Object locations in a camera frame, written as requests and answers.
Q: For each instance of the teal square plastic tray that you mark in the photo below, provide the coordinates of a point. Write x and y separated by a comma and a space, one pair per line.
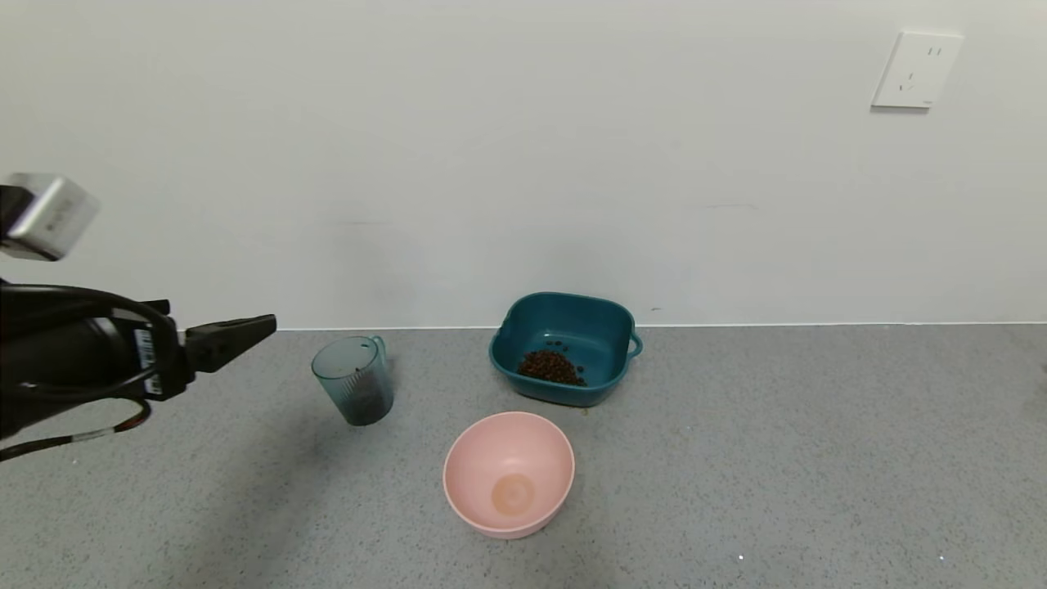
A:
605, 343

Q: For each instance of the transparent teal ribbed cup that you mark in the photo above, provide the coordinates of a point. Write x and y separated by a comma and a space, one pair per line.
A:
348, 368

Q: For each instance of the white wall socket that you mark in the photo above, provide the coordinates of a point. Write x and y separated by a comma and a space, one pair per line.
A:
916, 69

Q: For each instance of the roasted coffee beans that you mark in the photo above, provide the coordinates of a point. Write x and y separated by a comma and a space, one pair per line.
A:
552, 368

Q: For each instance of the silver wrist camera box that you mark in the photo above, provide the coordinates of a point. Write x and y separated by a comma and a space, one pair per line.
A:
49, 217

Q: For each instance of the pink plastic bowl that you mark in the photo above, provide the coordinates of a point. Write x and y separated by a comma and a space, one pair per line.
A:
507, 474

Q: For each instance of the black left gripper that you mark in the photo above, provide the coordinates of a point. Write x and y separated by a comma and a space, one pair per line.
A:
157, 357

